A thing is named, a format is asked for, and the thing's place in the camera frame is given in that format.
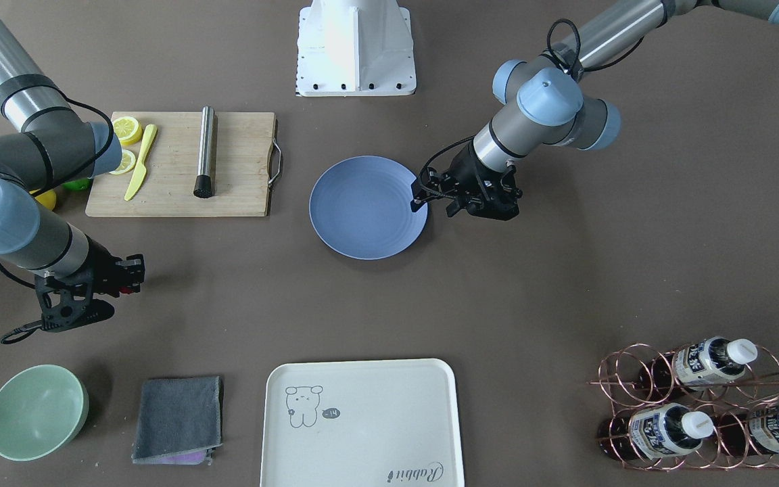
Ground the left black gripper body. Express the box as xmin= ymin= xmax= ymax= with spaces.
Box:
xmin=421 ymin=141 xmax=522 ymax=220

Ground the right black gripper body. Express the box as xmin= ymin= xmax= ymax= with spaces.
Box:
xmin=34 ymin=239 xmax=124 ymax=332

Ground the blue plate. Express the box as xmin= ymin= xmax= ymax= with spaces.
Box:
xmin=308 ymin=156 xmax=429 ymax=261

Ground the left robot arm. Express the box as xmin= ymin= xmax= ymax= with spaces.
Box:
xmin=409 ymin=1 xmax=701 ymax=220

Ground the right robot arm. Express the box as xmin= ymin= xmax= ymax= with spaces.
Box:
xmin=0 ymin=19 xmax=145 ymax=344

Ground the yellow plastic knife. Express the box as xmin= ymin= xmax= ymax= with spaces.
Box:
xmin=124 ymin=124 xmax=158 ymax=201

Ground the green lime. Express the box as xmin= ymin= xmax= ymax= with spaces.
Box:
xmin=62 ymin=178 xmax=93 ymax=191

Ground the yellow lemon lower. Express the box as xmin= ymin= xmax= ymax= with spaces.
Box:
xmin=34 ymin=190 xmax=57 ymax=212

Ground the steel muddler black tip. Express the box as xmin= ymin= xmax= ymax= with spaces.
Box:
xmin=193 ymin=106 xmax=216 ymax=198

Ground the lemon slice thin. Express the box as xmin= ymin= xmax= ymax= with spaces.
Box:
xmin=109 ymin=149 xmax=137 ymax=175

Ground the green bowl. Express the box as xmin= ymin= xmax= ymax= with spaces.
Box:
xmin=0 ymin=365 xmax=89 ymax=462

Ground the lemon half thick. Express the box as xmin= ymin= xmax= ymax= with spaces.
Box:
xmin=112 ymin=115 xmax=143 ymax=147

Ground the grey folded cloth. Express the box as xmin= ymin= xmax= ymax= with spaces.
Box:
xmin=132 ymin=375 xmax=223 ymax=465

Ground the wooden cutting board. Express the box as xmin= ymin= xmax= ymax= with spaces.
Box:
xmin=85 ymin=111 xmax=278 ymax=218

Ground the cream rabbit tray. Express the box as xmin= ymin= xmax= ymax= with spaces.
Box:
xmin=260 ymin=358 xmax=466 ymax=486

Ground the tea bottle top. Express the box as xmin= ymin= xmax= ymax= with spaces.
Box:
xmin=638 ymin=336 xmax=759 ymax=400

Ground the tea bottle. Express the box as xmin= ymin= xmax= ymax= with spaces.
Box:
xmin=596 ymin=402 xmax=715 ymax=462
xmin=638 ymin=336 xmax=759 ymax=400
xmin=716 ymin=404 xmax=779 ymax=457

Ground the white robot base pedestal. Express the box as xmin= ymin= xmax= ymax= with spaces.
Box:
xmin=295 ymin=1 xmax=417 ymax=97

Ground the copper wire bottle rack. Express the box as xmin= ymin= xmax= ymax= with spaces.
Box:
xmin=593 ymin=343 xmax=779 ymax=471

